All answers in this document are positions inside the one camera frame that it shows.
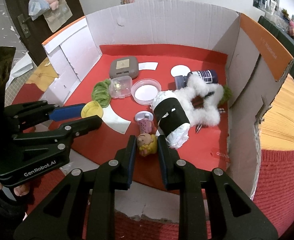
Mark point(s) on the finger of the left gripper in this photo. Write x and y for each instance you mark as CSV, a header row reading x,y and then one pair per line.
x,y
22,116
67,130

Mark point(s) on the clear round lid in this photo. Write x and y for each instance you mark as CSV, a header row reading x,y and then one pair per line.
x,y
144,91

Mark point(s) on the clear small plastic box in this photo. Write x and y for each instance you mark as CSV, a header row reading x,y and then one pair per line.
x,y
120,87

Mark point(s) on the yellow bottle cap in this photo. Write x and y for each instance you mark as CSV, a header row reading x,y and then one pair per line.
x,y
92,108

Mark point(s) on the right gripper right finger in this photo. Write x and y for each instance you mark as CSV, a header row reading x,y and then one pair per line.
x,y
211,199

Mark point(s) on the red knitted table mat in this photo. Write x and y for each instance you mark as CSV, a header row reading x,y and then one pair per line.
x,y
148,213

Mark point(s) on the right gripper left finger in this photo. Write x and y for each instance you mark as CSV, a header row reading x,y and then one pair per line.
x,y
81,206

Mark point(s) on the white black cloth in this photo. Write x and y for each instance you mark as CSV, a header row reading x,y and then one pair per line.
x,y
172,121

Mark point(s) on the dark wooden door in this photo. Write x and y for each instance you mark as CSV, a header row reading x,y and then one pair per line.
x,y
33,33

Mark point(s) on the orange white cardboard box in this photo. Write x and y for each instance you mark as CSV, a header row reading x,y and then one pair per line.
x,y
163,34

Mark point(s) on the small green fuzzy scrunchie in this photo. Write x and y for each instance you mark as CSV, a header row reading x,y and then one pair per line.
x,y
227,94

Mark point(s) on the dark cloth side table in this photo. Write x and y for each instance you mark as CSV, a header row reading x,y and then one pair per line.
x,y
286,45

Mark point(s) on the red felt box liner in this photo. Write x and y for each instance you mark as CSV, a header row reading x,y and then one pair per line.
x,y
206,147

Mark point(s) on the white fluffy star scrunchie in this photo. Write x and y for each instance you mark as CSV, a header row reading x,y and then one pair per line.
x,y
200,101

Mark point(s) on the grey square case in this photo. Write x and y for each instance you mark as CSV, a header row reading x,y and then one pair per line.
x,y
125,66

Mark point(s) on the large green fuzzy scrunchie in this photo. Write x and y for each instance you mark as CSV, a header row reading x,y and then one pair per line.
x,y
100,93

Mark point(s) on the pink toy figurine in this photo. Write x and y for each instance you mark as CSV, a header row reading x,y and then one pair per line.
x,y
145,122

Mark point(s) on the yellow toy figurine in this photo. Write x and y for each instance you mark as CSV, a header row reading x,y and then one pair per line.
x,y
147,144

